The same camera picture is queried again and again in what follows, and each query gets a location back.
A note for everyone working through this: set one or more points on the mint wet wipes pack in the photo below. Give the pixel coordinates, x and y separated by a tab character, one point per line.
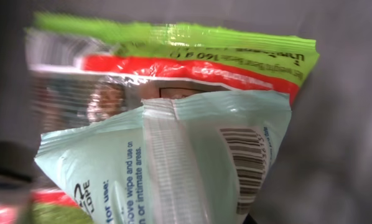
199	159

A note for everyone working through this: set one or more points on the green snack bag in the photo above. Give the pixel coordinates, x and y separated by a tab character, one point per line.
88	69

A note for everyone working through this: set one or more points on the red stick sachet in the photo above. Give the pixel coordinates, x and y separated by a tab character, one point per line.
10	212

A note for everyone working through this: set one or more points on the grey plastic shopping basket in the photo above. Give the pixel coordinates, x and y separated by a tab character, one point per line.
323	173

